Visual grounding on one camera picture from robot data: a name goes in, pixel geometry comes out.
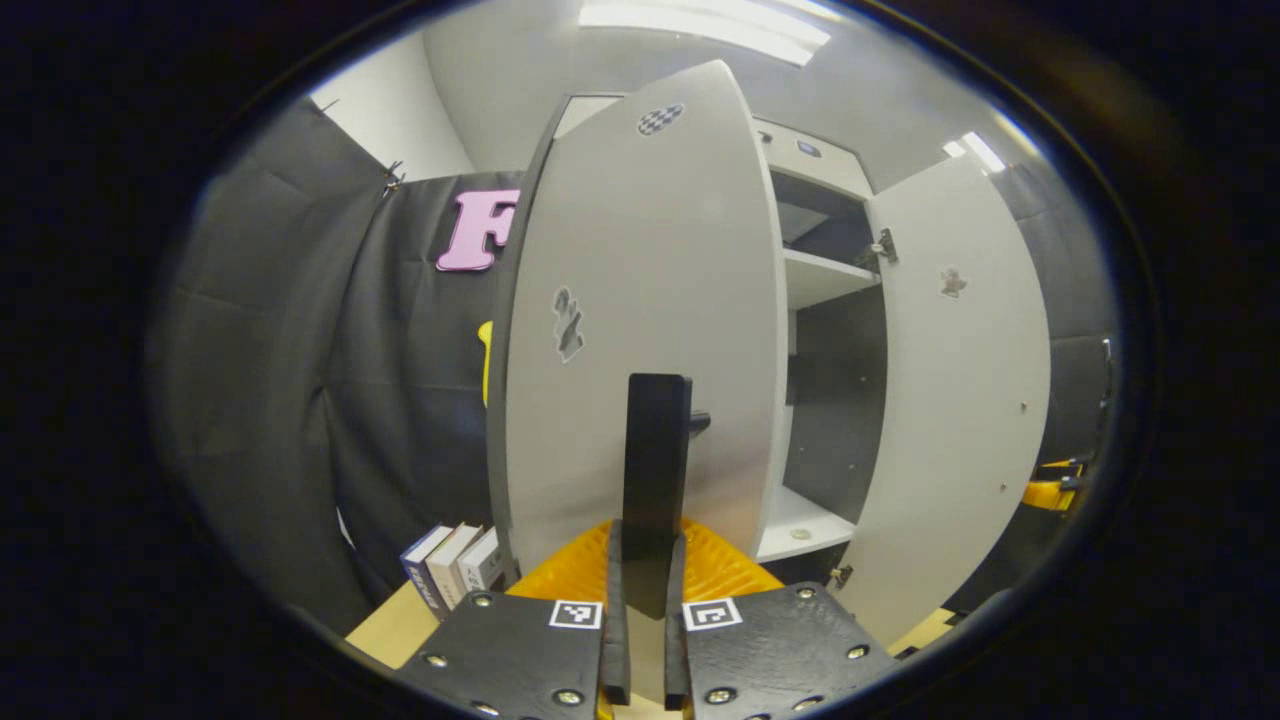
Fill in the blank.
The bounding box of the small ceiling light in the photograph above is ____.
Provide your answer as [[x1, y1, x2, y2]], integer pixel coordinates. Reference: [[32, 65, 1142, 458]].
[[942, 130, 1007, 174]]

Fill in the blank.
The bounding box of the grey double-door shoe cabinet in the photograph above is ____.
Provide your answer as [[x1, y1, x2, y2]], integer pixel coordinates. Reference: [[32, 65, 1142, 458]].
[[485, 58, 1053, 646]]

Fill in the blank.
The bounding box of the beige book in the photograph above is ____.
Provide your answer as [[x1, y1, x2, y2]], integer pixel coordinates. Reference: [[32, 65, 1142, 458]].
[[425, 523, 484, 611]]

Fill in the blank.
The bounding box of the black backdrop cloth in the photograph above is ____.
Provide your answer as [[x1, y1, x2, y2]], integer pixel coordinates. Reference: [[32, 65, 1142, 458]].
[[145, 95, 1121, 636]]

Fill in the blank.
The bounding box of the white book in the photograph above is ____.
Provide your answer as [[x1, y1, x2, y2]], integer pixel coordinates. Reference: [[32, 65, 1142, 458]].
[[457, 527, 507, 593]]

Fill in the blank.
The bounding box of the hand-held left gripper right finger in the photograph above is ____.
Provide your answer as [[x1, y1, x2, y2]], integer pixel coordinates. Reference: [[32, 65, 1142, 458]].
[[665, 518, 899, 720]]

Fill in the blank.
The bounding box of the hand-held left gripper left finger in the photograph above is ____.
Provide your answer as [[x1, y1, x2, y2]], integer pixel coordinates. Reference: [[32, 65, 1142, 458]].
[[395, 520, 633, 720]]

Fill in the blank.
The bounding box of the black door handle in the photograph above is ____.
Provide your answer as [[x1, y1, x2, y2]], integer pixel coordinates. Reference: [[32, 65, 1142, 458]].
[[622, 373, 713, 621]]

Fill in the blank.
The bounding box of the blue book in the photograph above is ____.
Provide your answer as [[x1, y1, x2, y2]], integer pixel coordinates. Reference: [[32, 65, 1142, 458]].
[[400, 525, 453, 613]]

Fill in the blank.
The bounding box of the grey cabinet door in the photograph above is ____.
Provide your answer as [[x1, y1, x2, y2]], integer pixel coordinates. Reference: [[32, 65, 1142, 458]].
[[487, 58, 791, 591], [835, 155, 1053, 646]]

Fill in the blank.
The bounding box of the grey cabinet drawer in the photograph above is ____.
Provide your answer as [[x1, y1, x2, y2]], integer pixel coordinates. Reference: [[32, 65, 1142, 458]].
[[752, 118, 877, 201]]

